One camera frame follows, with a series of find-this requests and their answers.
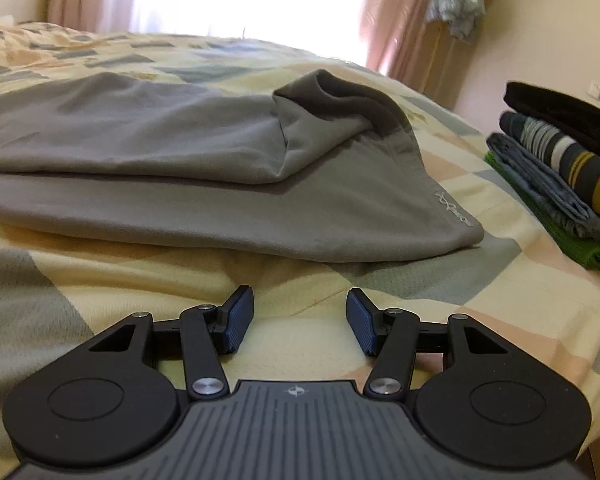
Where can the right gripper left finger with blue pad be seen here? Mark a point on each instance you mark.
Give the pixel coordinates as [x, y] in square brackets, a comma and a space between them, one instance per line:
[209, 332]

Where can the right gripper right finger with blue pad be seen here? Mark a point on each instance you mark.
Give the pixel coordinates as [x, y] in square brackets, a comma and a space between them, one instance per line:
[389, 337]

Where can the grey garment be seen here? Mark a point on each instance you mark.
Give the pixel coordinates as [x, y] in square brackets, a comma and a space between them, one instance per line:
[322, 169]

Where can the checkered patchwork quilt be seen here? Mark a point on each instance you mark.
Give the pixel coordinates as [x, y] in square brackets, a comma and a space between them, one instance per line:
[57, 291]

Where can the blue folded garment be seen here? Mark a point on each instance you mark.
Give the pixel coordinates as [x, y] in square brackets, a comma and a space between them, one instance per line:
[544, 187]

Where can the green folded garment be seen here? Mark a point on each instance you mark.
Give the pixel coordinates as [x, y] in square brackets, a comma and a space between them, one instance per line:
[585, 251]

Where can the striped folded garment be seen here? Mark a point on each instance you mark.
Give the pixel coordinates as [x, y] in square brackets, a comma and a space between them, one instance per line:
[576, 166]

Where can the black folded garment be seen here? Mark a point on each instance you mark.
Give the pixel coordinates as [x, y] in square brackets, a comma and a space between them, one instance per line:
[570, 115]

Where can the pink curtain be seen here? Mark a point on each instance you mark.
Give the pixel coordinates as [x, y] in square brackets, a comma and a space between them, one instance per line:
[384, 35]

